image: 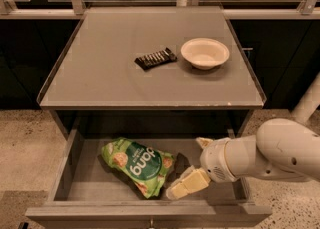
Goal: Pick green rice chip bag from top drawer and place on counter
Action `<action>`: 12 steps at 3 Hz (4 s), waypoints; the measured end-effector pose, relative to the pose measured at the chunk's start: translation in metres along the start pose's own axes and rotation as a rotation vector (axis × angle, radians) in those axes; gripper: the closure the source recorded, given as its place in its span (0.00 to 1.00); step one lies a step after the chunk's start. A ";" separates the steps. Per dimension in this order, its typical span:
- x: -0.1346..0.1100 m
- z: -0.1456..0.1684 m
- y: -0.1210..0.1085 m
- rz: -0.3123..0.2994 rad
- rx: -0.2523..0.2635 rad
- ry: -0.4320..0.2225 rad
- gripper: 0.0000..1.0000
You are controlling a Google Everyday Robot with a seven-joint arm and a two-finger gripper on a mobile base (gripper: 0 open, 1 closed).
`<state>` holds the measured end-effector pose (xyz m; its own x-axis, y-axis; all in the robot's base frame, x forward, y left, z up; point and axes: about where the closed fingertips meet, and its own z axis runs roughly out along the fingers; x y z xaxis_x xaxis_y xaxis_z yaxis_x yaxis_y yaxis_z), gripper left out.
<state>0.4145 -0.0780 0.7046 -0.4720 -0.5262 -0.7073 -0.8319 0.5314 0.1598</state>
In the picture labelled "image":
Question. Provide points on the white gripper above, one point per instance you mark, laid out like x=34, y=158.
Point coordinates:
x=214, y=159

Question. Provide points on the grey open top drawer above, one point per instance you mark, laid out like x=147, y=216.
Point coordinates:
x=88, y=194

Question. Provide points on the grey cabinet counter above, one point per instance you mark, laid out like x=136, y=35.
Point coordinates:
x=125, y=73

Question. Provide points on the white paper bowl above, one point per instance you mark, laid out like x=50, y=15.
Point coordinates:
x=205, y=53

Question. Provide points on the white cylindrical post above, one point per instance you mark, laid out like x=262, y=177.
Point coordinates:
x=308, y=103

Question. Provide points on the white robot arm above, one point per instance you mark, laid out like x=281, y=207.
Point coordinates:
x=281, y=150

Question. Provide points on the black snack bar wrapper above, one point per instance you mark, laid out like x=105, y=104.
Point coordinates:
x=149, y=61

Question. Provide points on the green rice chip bag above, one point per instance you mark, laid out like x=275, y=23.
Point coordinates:
x=147, y=167

